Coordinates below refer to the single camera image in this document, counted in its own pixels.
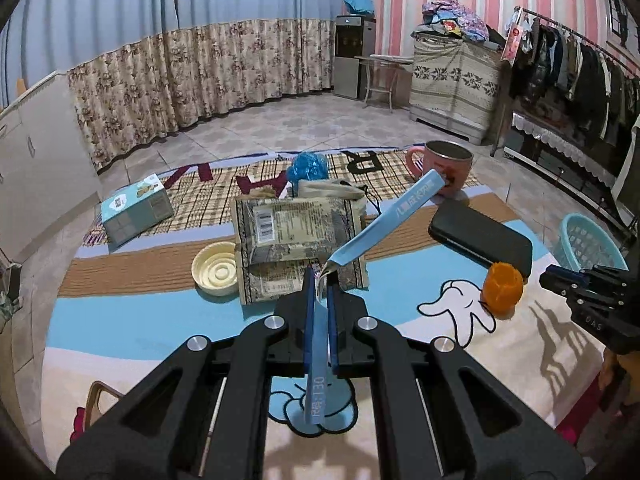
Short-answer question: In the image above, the orange plastic cup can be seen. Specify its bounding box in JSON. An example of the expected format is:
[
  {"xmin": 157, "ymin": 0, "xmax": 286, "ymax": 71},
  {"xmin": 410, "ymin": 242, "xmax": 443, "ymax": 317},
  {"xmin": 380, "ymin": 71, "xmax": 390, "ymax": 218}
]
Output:
[{"xmin": 480, "ymin": 262, "xmax": 524, "ymax": 318}]

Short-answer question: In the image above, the blue paper strip wrapper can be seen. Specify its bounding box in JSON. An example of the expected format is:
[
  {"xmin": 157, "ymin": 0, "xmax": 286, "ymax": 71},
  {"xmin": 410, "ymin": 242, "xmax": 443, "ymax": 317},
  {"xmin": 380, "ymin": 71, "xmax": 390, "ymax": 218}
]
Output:
[{"xmin": 304, "ymin": 168, "xmax": 447, "ymax": 426}]

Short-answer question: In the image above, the cream round plastic lid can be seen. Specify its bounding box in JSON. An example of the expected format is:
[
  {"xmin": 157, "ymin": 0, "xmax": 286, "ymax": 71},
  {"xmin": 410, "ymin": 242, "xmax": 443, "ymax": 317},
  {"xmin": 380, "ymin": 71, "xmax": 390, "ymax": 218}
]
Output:
[{"xmin": 191, "ymin": 242, "xmax": 239, "ymax": 297}]

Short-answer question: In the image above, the grey printed snack bag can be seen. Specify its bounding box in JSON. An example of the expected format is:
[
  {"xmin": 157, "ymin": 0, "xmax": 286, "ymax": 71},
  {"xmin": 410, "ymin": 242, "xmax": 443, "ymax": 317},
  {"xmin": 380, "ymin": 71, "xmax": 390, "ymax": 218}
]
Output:
[{"xmin": 231, "ymin": 198, "xmax": 364, "ymax": 306}]

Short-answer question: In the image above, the blue plastic bag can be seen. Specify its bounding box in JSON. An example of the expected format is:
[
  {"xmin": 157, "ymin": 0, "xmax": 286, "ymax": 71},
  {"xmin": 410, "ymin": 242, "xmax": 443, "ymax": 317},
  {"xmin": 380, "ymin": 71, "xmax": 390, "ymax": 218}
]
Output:
[{"xmin": 285, "ymin": 152, "xmax": 329, "ymax": 194}]

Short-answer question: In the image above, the light blue plastic basket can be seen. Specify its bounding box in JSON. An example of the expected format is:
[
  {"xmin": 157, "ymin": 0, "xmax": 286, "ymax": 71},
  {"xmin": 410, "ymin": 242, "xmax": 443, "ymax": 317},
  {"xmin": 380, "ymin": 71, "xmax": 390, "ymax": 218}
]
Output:
[{"xmin": 552, "ymin": 214, "xmax": 628, "ymax": 271}]

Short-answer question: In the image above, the low lace covered bench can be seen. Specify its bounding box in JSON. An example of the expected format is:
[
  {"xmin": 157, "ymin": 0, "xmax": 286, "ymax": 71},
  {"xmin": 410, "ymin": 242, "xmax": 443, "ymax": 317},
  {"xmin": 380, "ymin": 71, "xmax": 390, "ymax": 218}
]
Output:
[{"xmin": 499, "ymin": 110, "xmax": 634, "ymax": 233}]

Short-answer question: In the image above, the brown phone case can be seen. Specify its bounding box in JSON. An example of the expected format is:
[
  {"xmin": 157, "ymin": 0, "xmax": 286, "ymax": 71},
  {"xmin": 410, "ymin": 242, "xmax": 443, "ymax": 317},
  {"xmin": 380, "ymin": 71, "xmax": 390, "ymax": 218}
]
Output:
[{"xmin": 84, "ymin": 380, "xmax": 124, "ymax": 429}]

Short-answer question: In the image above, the black textured wallet case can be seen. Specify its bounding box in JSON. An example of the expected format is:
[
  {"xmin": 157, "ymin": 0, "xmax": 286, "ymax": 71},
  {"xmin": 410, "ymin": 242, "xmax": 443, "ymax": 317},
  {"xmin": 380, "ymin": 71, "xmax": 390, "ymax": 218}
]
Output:
[{"xmin": 428, "ymin": 200, "xmax": 533, "ymax": 281}]

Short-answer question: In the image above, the pink cartoon mug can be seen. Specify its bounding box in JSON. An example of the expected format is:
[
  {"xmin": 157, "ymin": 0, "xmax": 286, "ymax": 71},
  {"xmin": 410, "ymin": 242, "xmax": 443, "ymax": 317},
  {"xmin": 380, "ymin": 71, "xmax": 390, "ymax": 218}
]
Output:
[{"xmin": 406, "ymin": 140, "xmax": 473, "ymax": 197}]

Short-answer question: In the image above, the clothes rack with garments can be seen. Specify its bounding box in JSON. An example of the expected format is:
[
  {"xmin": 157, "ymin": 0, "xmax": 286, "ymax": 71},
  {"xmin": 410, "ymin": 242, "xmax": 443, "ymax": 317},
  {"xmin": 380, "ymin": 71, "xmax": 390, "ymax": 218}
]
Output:
[{"xmin": 506, "ymin": 6, "xmax": 639, "ymax": 174}]

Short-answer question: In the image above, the light blue tissue box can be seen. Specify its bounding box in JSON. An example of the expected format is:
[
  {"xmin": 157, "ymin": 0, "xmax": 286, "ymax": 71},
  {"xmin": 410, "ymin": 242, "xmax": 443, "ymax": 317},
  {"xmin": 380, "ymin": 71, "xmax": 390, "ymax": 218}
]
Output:
[{"xmin": 101, "ymin": 174, "xmax": 174, "ymax": 248}]

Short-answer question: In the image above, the cloth covered cabinet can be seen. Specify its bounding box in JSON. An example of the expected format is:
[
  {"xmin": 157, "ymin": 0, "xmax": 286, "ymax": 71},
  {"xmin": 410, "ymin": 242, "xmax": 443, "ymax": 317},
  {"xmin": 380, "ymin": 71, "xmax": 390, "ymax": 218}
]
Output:
[{"xmin": 409, "ymin": 35, "xmax": 500, "ymax": 145}]

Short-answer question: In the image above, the pink hanging bag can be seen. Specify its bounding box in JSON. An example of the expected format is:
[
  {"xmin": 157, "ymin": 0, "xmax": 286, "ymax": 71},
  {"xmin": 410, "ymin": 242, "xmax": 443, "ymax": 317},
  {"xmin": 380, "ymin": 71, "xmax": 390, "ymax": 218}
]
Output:
[{"xmin": 501, "ymin": 25, "xmax": 524, "ymax": 66}]

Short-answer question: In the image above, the framed black white picture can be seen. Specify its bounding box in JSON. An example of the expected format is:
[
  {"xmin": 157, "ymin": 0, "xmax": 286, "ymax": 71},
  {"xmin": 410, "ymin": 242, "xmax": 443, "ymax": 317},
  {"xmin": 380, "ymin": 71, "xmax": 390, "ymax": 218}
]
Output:
[{"xmin": 608, "ymin": 0, "xmax": 636, "ymax": 49}]

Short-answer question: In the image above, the pile of folded clothes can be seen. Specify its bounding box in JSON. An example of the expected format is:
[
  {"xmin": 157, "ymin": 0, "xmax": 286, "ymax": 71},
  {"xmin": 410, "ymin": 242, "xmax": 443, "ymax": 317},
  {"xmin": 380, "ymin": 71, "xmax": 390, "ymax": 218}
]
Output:
[{"xmin": 411, "ymin": 0, "xmax": 489, "ymax": 44}]

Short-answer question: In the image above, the white low cabinet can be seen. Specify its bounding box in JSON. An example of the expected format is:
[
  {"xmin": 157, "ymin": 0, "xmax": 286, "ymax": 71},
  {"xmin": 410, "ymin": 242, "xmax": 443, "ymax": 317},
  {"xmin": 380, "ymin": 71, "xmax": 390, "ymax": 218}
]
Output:
[{"xmin": 0, "ymin": 72, "xmax": 102, "ymax": 263}]

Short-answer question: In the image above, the grey water dispenser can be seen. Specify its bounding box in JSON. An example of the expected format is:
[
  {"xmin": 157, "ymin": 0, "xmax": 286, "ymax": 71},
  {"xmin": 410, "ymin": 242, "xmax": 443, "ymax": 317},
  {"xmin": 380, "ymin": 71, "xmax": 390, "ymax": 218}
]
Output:
[{"xmin": 332, "ymin": 14, "xmax": 376, "ymax": 100}]

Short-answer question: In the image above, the blue and floral curtain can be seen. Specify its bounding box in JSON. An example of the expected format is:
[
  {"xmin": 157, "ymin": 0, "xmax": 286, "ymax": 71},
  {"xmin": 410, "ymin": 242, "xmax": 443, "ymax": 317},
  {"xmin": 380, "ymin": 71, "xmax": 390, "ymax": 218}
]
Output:
[{"xmin": 1, "ymin": 0, "xmax": 341, "ymax": 169}]

